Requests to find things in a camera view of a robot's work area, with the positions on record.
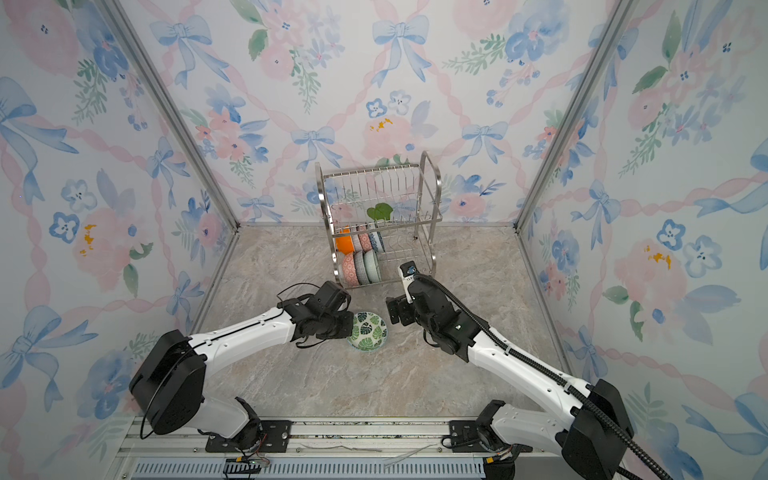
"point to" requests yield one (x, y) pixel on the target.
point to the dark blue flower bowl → (361, 267)
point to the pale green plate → (371, 265)
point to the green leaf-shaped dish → (381, 211)
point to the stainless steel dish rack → (414, 193)
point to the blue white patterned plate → (377, 242)
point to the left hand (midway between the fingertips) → (354, 326)
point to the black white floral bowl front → (349, 270)
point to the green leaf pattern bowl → (369, 331)
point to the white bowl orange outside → (344, 244)
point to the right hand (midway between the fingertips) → (404, 291)
